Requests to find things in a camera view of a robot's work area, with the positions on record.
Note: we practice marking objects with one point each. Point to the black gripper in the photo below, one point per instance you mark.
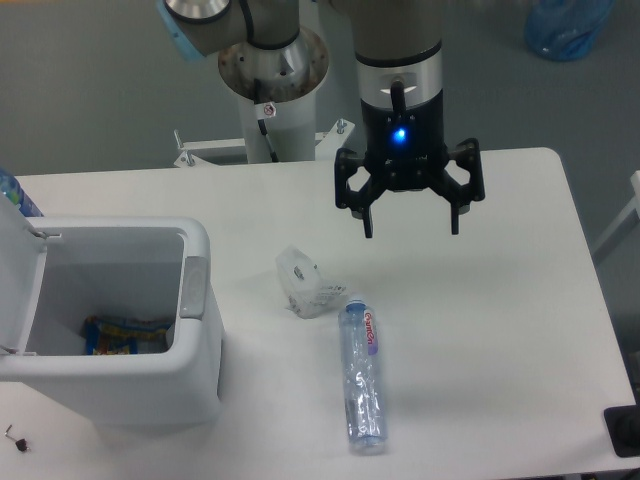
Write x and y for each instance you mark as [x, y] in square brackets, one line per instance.
[402, 145]

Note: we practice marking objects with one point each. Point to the clear plastic wrapper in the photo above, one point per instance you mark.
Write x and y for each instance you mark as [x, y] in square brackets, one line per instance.
[308, 292]

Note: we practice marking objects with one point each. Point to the clear plastic water bottle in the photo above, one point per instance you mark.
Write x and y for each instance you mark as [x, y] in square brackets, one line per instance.
[362, 379]

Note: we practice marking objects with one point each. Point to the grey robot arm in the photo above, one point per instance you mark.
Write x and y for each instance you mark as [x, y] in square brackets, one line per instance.
[397, 47]

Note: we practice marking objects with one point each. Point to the white trash can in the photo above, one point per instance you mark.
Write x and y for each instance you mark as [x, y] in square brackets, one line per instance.
[57, 271]

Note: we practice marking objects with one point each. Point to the blue plastic bag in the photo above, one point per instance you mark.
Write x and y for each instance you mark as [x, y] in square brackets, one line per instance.
[564, 31]

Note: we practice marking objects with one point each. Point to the black table clamp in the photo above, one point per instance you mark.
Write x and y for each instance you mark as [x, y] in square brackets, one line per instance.
[623, 427]

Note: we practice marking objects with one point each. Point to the colourful snack wrapper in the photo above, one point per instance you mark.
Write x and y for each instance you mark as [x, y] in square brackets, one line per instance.
[107, 335]

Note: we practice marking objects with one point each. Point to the blue bottle at left edge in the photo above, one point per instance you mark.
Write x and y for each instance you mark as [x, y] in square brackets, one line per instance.
[14, 192]

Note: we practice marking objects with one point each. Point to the small black metal key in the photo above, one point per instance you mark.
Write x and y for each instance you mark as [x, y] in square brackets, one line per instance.
[20, 443]

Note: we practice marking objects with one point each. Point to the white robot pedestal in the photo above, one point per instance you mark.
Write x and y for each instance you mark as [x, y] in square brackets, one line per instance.
[276, 95]

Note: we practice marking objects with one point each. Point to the white frame at right edge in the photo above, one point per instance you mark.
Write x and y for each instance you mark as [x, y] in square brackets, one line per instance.
[620, 227]

